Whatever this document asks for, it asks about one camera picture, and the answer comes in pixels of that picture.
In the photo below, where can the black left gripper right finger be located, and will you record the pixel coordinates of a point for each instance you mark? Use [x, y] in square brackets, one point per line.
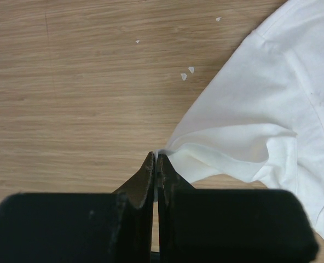
[229, 225]

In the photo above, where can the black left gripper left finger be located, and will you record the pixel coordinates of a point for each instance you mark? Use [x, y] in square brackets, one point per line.
[81, 227]

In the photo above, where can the white Coca-Cola print t-shirt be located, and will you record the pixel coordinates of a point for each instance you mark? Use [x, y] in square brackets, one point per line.
[262, 116]

